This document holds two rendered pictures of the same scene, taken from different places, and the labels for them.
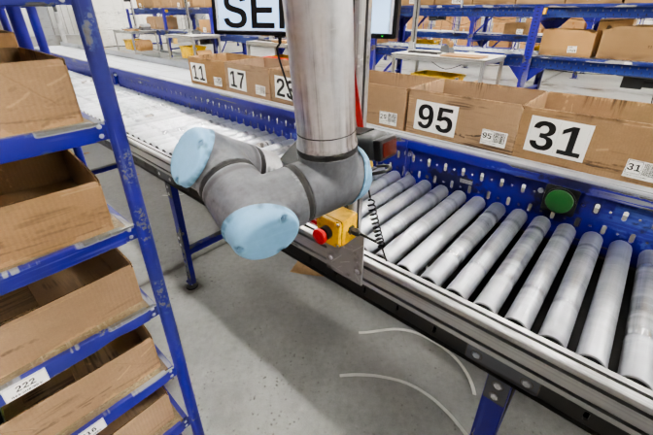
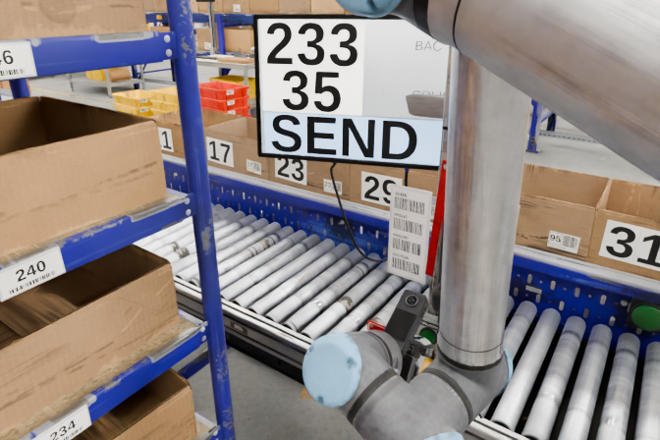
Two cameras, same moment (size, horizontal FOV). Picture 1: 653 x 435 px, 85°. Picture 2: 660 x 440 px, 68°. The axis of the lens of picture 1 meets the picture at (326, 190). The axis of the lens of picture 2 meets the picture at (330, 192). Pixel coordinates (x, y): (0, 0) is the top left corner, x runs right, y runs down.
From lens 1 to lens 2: 0.37 m
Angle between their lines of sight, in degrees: 8
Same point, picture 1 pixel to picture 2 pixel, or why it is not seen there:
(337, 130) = (495, 341)
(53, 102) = (158, 310)
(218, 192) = (381, 420)
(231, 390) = not seen: outside the picture
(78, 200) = (171, 412)
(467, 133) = (531, 234)
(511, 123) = (583, 227)
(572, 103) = (639, 192)
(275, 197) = (442, 421)
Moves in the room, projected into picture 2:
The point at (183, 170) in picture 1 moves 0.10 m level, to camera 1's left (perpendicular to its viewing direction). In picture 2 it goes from (328, 390) to (250, 397)
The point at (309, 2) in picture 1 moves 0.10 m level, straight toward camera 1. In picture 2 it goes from (486, 243) to (533, 291)
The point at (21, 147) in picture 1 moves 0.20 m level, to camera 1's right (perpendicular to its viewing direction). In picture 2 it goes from (140, 376) to (298, 362)
